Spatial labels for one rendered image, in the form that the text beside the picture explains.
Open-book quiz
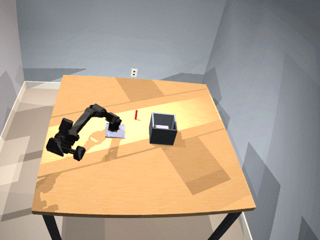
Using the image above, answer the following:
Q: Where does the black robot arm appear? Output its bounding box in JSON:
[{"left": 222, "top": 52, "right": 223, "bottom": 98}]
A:
[{"left": 54, "top": 103, "right": 122, "bottom": 146}]

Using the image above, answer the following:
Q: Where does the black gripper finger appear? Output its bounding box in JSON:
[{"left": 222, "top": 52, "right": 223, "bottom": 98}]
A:
[
  {"left": 50, "top": 140, "right": 64, "bottom": 157},
  {"left": 73, "top": 148, "right": 84, "bottom": 162}
]

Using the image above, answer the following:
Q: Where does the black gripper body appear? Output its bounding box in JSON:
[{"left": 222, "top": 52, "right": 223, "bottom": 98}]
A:
[{"left": 46, "top": 136, "right": 86, "bottom": 159}]

